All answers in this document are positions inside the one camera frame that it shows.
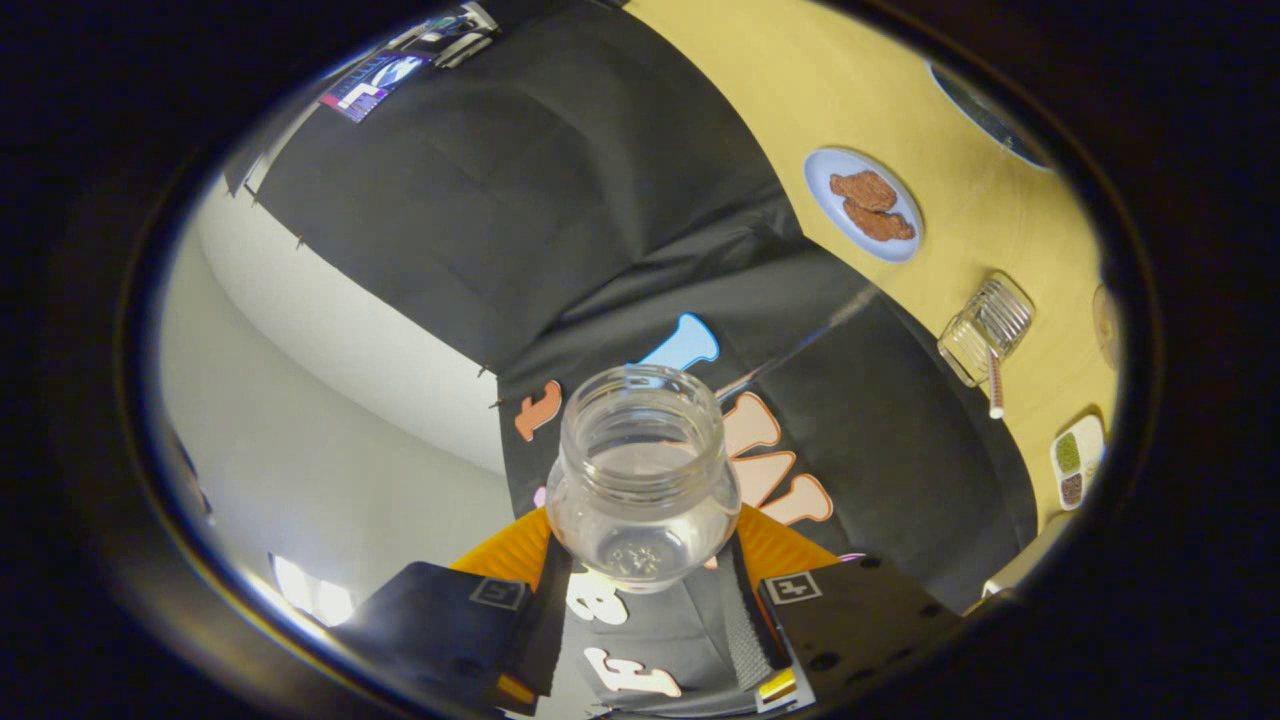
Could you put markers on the wooden table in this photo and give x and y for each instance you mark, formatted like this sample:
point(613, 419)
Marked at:
point(780, 60)

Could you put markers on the clear ribbed glass container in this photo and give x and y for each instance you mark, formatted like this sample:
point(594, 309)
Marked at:
point(975, 335)

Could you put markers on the ceiling light panel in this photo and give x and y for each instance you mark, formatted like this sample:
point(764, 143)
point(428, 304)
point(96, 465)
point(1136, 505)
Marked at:
point(310, 595)

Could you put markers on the brown beans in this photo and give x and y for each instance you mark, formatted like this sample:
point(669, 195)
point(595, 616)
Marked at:
point(1071, 488)

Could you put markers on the clear glass bottle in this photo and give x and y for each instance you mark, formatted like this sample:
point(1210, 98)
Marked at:
point(640, 500)

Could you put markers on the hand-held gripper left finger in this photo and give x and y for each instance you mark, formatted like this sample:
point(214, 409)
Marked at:
point(535, 640)

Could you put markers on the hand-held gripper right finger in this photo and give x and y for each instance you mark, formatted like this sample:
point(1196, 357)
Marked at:
point(745, 640)

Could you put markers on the brown meat piece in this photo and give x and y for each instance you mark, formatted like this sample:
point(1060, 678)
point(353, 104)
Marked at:
point(863, 189)
point(880, 223)

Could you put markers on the white divided tray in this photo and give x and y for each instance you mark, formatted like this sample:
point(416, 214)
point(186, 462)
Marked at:
point(1088, 440)

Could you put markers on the white striped straw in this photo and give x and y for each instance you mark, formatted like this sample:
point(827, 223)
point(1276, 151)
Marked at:
point(996, 395)

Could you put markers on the light blue plate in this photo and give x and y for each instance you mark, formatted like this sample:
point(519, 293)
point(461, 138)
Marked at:
point(830, 210)

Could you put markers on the white toaster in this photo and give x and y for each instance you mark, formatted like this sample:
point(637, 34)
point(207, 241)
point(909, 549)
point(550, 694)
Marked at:
point(1025, 565)

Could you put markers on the computer monitor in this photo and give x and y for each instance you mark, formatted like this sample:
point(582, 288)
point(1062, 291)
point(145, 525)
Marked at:
point(375, 85)

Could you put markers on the round brown coaster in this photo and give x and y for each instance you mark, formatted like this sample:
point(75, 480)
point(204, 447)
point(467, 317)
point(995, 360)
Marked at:
point(1106, 325)

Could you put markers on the green beans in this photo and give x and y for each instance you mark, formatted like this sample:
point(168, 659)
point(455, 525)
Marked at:
point(1067, 453)

